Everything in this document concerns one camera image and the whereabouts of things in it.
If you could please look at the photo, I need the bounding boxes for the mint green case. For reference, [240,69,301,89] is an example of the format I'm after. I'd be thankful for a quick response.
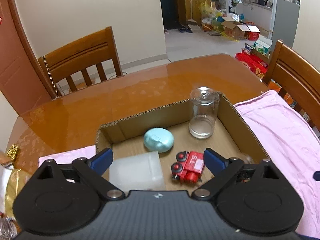
[144,127,174,153]

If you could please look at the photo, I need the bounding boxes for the clear glass cup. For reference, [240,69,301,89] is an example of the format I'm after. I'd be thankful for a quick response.
[189,87,220,139]

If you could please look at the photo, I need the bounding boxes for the pink tablecloth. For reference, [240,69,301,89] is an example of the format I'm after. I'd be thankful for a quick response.
[37,89,320,237]

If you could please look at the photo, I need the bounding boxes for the white plastic bottle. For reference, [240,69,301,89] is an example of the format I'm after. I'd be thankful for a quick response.
[108,151,165,193]

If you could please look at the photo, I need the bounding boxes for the gold tissue pack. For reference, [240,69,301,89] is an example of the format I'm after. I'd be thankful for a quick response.
[0,143,32,221]

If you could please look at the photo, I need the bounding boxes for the clear water bottle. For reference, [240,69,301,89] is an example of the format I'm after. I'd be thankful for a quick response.
[0,217,17,240]

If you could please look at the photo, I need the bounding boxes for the right wooden chair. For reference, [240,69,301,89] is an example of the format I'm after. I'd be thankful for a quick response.
[263,40,319,128]

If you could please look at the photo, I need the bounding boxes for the wooden chair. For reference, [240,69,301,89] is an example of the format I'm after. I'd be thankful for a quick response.
[38,27,123,98]
[263,40,319,128]

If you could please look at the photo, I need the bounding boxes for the brown wooden door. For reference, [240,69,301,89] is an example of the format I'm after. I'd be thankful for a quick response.
[1,0,54,115]

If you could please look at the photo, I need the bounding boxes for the left wooden chair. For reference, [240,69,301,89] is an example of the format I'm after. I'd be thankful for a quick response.
[38,27,123,98]

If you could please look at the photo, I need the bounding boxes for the open cardboard box on floor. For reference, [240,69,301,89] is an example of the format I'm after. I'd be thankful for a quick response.
[222,21,260,41]

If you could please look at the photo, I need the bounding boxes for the wooden cabinet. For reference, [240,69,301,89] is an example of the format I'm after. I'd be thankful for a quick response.
[178,0,211,25]

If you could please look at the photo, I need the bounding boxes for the grey refrigerator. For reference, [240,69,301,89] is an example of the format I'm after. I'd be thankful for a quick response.
[268,0,300,51]

